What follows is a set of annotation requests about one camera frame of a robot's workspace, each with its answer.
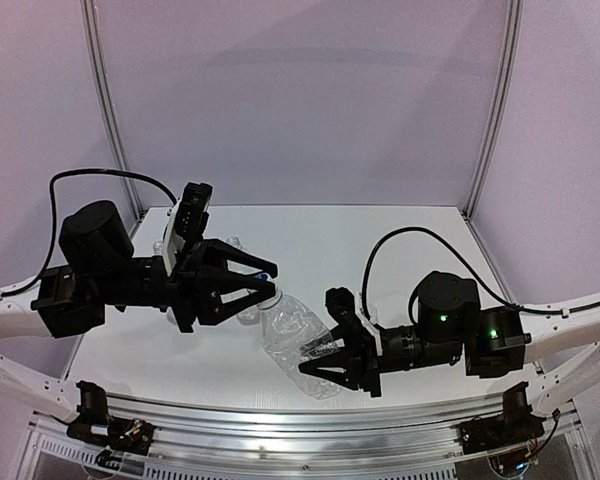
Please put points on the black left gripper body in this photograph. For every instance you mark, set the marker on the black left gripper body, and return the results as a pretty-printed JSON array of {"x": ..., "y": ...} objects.
[{"x": 188, "y": 293}]

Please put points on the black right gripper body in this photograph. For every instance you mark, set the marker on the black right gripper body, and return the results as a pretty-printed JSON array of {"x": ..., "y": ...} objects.
[{"x": 366, "y": 362}]

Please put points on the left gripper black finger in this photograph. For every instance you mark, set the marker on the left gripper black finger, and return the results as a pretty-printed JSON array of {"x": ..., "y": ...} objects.
[
  {"x": 221, "y": 261},
  {"x": 219, "y": 300}
]

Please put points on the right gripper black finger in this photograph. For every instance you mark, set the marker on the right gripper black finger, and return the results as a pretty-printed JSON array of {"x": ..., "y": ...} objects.
[
  {"x": 334, "y": 368},
  {"x": 319, "y": 341}
]

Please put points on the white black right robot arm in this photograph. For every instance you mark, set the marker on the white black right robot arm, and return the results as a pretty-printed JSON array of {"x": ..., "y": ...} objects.
[{"x": 451, "y": 326}]

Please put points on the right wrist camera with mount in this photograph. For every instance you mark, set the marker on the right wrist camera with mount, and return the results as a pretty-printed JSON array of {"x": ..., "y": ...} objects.
[{"x": 356, "y": 331}]

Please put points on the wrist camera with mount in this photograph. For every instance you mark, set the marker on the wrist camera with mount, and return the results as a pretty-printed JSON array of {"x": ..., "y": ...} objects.
[
  {"x": 187, "y": 222},
  {"x": 356, "y": 331}
]

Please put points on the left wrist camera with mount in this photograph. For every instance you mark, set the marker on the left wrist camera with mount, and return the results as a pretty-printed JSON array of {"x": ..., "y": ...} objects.
[{"x": 187, "y": 222}]

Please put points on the aluminium left corner post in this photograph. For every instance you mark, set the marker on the aluminium left corner post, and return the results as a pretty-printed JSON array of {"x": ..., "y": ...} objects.
[{"x": 94, "y": 44}]

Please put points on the aluminium front rail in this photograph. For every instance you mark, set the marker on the aluminium front rail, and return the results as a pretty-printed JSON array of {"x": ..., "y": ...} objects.
[{"x": 413, "y": 442}]

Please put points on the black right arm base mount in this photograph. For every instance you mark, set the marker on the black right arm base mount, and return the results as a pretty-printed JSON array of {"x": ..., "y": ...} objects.
[{"x": 525, "y": 409}]

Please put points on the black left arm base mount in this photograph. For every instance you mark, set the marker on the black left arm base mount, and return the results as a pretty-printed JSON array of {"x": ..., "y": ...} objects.
[{"x": 115, "y": 436}]

